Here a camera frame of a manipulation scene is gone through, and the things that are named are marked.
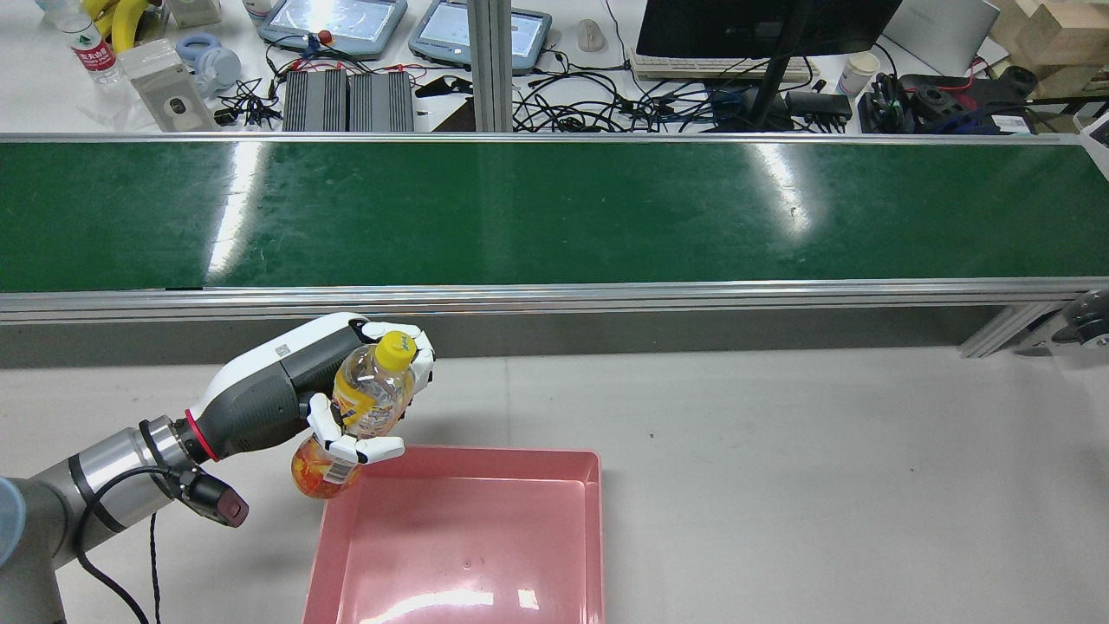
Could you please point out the pink plastic basket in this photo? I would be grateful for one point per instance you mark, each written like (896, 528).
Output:
(468, 537)

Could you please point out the black metal mount part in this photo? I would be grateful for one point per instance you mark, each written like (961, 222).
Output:
(953, 100)

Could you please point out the white labelled device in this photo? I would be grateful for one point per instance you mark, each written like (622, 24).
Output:
(1009, 123)

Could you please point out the yellow-capped orange drink bottle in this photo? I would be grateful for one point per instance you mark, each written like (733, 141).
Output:
(372, 390)

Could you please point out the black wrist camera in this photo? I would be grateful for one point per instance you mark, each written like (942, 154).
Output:
(217, 503)

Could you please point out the white computer mouse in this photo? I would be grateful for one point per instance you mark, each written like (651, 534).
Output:
(590, 35)

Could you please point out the black flat bracket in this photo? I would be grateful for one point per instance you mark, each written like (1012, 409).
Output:
(442, 85)

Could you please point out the left grey UR5e robot arm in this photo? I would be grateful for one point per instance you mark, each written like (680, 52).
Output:
(113, 477)

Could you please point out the green conveyor belt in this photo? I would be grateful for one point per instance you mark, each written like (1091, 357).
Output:
(520, 217)

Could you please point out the grey teach pendant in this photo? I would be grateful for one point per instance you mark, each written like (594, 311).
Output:
(346, 22)
(524, 30)

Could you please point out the silver laptop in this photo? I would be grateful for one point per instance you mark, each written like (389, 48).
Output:
(944, 22)

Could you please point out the light blue headphones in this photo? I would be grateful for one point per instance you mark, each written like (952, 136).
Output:
(217, 65)

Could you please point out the light wooden blocks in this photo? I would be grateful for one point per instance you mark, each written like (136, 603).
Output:
(1066, 35)

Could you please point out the black multi-port hub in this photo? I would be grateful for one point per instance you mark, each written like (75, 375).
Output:
(830, 106)

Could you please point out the white paper cup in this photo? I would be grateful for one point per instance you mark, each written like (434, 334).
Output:
(856, 76)

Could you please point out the black computer monitor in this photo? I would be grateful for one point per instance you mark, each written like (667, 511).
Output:
(762, 26)

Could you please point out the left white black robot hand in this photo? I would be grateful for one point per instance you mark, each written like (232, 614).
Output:
(260, 399)

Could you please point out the white keyboard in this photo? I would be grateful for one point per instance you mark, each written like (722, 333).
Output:
(676, 68)

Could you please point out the aluminium profile post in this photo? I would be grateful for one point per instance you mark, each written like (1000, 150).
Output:
(489, 61)

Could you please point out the grey ribbed controller box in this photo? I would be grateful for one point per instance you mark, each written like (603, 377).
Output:
(381, 100)
(316, 100)

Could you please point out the red-label water bottle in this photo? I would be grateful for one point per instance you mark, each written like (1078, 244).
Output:
(94, 56)

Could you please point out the black monitor stand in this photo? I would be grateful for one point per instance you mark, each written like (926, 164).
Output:
(771, 95)

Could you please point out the beige grey box device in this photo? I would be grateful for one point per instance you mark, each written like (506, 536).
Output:
(169, 91)

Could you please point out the yellow banana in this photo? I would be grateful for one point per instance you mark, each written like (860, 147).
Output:
(130, 22)

